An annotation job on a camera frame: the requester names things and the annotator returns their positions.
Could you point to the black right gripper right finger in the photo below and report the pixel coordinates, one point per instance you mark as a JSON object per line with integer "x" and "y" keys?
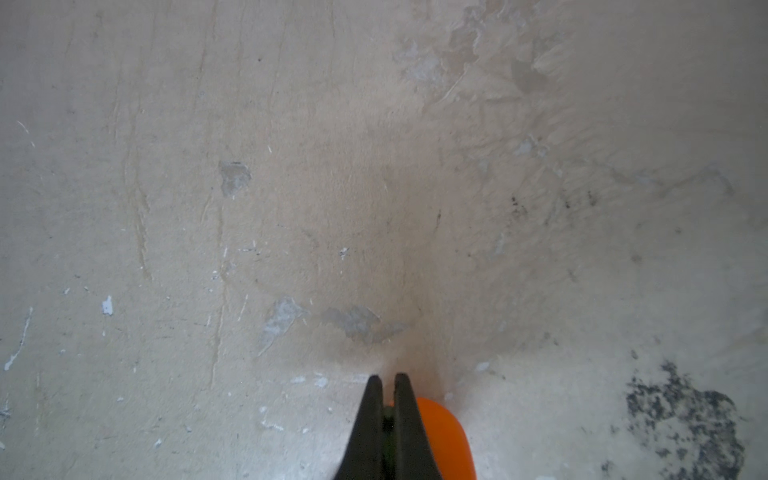
{"x": 413, "y": 457}

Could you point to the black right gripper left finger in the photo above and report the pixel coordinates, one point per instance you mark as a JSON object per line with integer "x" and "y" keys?
{"x": 363, "y": 458}

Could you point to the orange tangerines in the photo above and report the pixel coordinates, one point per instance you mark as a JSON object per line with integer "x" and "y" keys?
{"x": 447, "y": 439}

